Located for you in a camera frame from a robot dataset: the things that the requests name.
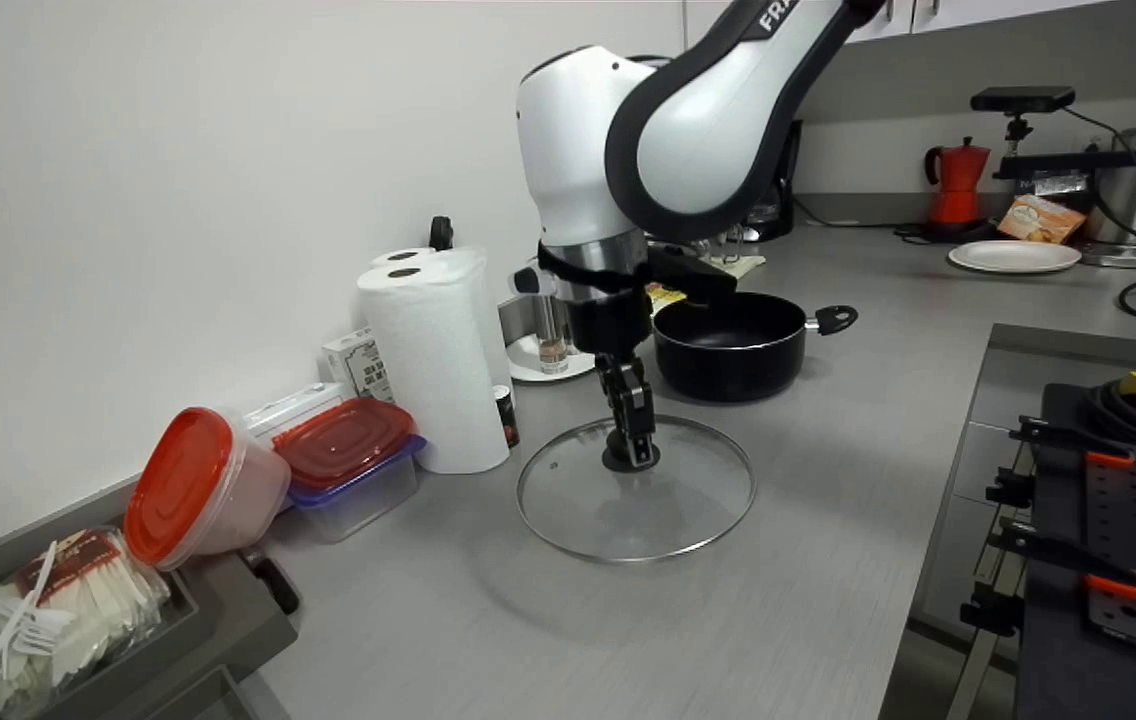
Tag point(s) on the orange snack packet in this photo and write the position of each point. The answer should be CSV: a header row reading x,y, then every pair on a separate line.
x,y
1043,217

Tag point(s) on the white saucer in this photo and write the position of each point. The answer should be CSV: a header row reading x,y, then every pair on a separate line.
x,y
574,364

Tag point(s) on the black cooking pot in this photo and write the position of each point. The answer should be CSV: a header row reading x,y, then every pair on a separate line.
x,y
731,371

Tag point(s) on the white paper towel roll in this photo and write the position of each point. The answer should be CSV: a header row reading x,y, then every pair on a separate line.
x,y
433,373
422,252

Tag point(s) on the small dark-capped bottle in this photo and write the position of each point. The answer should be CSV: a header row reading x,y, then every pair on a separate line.
x,y
508,420

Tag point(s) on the white power outlet box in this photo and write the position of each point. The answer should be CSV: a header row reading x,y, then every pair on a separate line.
x,y
352,364

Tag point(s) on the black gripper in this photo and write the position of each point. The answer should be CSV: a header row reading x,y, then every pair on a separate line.
x,y
615,322

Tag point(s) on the bag of white plastic cutlery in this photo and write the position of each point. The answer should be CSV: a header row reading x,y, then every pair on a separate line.
x,y
79,624

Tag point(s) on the orange lid round container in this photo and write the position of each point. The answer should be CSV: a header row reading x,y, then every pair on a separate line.
x,y
192,487

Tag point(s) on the black camera on mount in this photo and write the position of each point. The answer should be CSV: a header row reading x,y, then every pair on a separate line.
x,y
1023,102

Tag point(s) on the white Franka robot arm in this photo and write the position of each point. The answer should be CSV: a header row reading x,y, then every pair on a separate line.
x,y
731,122

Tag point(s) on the white plate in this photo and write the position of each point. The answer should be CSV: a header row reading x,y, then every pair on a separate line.
x,y
1009,259

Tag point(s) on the glass lid with black knob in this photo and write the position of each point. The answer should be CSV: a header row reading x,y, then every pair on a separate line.
x,y
679,515

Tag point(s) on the blue lid plastic container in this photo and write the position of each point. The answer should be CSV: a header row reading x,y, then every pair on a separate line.
x,y
356,515

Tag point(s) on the grey tray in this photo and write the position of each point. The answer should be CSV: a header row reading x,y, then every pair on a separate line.
x,y
212,629

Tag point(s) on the steel spice grinder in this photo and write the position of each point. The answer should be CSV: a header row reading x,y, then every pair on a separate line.
x,y
559,322
520,322

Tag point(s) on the red lid plastic container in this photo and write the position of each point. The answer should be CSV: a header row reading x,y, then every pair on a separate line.
x,y
350,447

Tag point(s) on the red moka pot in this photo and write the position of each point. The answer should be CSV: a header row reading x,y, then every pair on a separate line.
x,y
956,187

